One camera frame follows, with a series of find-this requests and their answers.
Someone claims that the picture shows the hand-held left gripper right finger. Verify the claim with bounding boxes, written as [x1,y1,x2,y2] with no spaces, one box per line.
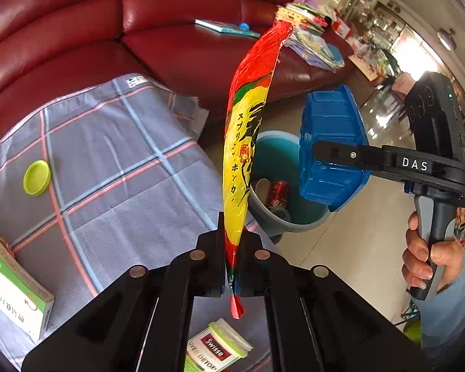
[238,225,432,372]

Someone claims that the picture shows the green white medicine box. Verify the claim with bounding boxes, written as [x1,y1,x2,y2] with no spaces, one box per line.
[0,225,55,340]

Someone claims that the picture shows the round ceiling lamp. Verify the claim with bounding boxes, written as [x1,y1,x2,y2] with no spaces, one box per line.
[438,29,456,51]

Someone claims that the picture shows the red white box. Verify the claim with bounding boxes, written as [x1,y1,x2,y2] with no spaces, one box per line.
[331,19,353,40]

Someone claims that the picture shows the red soda can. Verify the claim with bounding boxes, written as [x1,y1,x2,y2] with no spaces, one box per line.
[265,180,292,221]

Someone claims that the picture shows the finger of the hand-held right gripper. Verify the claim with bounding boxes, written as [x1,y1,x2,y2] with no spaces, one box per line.
[312,140,384,179]

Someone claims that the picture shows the grey plaid cloth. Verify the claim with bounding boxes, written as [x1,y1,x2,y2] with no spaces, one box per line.
[0,73,281,372]

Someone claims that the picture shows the red leather sofa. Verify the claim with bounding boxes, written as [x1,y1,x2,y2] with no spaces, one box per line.
[0,0,359,152]

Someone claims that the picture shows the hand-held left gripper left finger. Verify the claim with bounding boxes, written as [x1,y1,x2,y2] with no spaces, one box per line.
[21,212,226,372]

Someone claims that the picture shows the thin teal book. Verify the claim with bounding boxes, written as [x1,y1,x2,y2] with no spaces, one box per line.
[194,19,261,39]

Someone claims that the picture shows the red yellow snack bag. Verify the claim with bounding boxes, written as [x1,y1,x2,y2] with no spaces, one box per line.
[222,20,294,320]

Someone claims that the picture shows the wooden low table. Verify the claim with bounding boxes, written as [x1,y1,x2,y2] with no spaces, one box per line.
[347,37,401,86]

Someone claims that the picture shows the pile of colourful books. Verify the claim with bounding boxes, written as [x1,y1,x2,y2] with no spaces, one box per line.
[275,2,346,72]

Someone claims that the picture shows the person's right hand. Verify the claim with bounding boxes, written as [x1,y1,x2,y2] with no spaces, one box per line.
[402,210,465,291]

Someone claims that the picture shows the blue plastic tray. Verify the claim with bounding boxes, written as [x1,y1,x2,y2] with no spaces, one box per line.
[298,84,370,213]

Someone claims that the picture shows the white supplement bottle green lid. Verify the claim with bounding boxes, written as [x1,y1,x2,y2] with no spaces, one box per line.
[184,318,253,372]

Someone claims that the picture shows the lime green round lid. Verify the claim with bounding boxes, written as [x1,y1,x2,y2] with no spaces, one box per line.
[23,161,52,196]

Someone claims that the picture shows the person's right forearm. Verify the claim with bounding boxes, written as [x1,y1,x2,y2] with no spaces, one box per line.
[411,252,465,372]

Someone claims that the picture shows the teal plastic bucket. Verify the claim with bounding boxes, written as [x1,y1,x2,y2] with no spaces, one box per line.
[247,131,332,245]

